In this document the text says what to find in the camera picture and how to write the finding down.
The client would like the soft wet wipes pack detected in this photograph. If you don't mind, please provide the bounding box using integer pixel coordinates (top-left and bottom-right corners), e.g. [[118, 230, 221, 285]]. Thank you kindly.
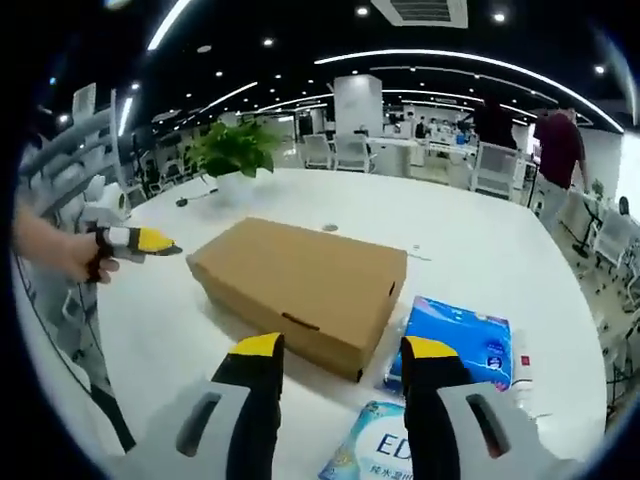
[[317, 398, 416, 480]]

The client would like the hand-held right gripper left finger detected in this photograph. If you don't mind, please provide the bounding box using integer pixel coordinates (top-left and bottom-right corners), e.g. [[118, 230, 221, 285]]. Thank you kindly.
[[112, 331, 287, 480]]

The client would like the blue soft tissue pack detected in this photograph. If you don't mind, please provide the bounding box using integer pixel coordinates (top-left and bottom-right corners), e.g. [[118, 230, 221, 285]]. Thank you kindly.
[[384, 294, 515, 396]]

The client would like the green potted plant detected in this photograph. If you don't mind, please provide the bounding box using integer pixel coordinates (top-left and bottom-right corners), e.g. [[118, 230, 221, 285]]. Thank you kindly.
[[185, 118, 281, 206]]

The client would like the person's white shirt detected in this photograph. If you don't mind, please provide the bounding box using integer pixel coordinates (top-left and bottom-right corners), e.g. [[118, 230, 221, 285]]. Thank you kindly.
[[22, 319, 126, 456]]

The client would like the person's left hand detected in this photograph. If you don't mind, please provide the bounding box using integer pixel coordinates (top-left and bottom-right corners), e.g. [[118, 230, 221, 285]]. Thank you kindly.
[[49, 227, 122, 286]]

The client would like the ceiling air conditioner vent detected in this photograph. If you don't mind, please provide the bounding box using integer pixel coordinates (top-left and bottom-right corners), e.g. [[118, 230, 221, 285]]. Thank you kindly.
[[369, 0, 470, 30]]

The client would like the brown cardboard shoe box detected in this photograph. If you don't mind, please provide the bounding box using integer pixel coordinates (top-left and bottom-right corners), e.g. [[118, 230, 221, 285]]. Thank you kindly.
[[185, 215, 410, 385]]

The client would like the white office chair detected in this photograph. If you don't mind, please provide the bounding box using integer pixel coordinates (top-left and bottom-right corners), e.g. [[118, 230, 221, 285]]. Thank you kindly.
[[594, 209, 636, 266], [469, 142, 524, 201], [333, 132, 379, 174], [302, 133, 335, 170]]

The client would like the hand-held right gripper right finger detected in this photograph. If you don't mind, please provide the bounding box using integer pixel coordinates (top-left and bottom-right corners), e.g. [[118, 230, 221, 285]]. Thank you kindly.
[[399, 335, 584, 480]]

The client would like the black desk microphone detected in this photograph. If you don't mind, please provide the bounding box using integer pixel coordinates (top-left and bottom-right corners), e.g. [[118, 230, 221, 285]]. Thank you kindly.
[[174, 185, 221, 209]]

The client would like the small white red box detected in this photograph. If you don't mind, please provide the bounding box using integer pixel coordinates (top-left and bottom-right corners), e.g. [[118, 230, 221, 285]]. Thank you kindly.
[[509, 329, 537, 416]]

